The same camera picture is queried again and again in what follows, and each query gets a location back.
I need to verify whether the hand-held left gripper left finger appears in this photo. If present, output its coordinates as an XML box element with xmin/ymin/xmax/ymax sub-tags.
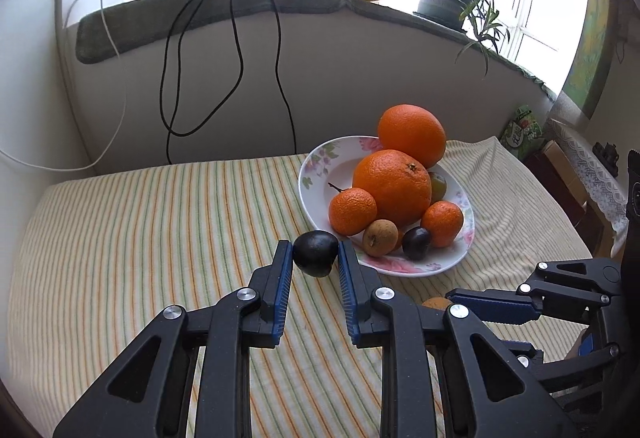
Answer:
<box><xmin>52</xmin><ymin>239</ymin><xmax>294</xmax><ymax>438</ymax></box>

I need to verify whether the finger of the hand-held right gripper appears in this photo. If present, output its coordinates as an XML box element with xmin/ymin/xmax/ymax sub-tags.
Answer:
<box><xmin>445</xmin><ymin>259</ymin><xmax>621</xmax><ymax>325</ymax></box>
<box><xmin>501</xmin><ymin>338</ymin><xmax>619</xmax><ymax>382</ymax></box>

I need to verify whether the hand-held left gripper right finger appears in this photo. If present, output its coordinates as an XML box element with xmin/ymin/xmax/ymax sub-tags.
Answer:
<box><xmin>338</xmin><ymin>239</ymin><xmax>578</xmax><ymax>438</ymax></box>

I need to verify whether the dark glossy chestnut-shaped fruit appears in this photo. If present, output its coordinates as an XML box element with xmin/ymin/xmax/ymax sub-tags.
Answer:
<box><xmin>292</xmin><ymin>231</ymin><xmax>338</xmax><ymax>279</ymax></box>

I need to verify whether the brown kiwi fruit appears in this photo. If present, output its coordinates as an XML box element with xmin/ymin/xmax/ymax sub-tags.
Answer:
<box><xmin>363</xmin><ymin>219</ymin><xmax>399</xmax><ymax>256</ymax></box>

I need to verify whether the small mandarin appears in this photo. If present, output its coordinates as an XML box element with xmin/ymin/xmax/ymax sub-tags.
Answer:
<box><xmin>420</xmin><ymin>201</ymin><xmax>464</xmax><ymax>248</ymax></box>
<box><xmin>327</xmin><ymin>182</ymin><xmax>379</xmax><ymax>236</ymax></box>

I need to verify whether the dark round plum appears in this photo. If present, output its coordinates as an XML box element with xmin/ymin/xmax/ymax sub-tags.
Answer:
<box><xmin>402</xmin><ymin>227</ymin><xmax>432</xmax><ymax>261</ymax></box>

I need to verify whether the white floral plate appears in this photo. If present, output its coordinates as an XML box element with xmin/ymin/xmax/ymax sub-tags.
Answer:
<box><xmin>298</xmin><ymin>135</ymin><xmax>476</xmax><ymax>278</ymax></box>

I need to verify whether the green round fruit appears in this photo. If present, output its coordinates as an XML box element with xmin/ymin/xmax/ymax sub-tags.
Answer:
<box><xmin>427</xmin><ymin>171</ymin><xmax>447</xmax><ymax>203</ymax></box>

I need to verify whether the large bumpy orange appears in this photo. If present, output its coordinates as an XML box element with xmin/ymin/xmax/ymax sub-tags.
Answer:
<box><xmin>353</xmin><ymin>149</ymin><xmax>433</xmax><ymax>226</ymax></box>

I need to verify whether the brown box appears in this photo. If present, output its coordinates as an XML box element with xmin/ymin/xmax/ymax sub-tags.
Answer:
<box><xmin>522</xmin><ymin>141</ymin><xmax>602</xmax><ymax>260</ymax></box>

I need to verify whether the white lace cloth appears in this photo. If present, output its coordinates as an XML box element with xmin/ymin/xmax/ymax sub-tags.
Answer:
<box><xmin>545</xmin><ymin>118</ymin><xmax>631</xmax><ymax>260</ymax></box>

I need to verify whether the green packet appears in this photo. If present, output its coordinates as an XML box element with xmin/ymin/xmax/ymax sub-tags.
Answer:
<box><xmin>500</xmin><ymin>105</ymin><xmax>546</xmax><ymax>152</ymax></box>

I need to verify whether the dark figurine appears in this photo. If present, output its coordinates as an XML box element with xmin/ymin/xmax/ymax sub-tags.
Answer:
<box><xmin>592</xmin><ymin>142</ymin><xmax>621</xmax><ymax>164</ymax></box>

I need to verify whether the grey windowsill mat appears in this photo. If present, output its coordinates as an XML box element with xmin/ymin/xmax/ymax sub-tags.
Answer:
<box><xmin>75</xmin><ymin>0</ymin><xmax>557</xmax><ymax>102</ymax></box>

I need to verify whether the black looped cable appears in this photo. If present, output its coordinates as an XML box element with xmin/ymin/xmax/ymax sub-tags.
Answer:
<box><xmin>159</xmin><ymin>0</ymin><xmax>246</xmax><ymax>165</ymax></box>

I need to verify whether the green yellow wall poster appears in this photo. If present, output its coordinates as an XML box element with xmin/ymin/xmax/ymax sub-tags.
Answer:
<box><xmin>562</xmin><ymin>0</ymin><xmax>619</xmax><ymax>120</ymax></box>

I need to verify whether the white cable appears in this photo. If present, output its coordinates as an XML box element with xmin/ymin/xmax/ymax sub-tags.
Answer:
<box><xmin>0</xmin><ymin>0</ymin><xmax>129</xmax><ymax>167</ymax></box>

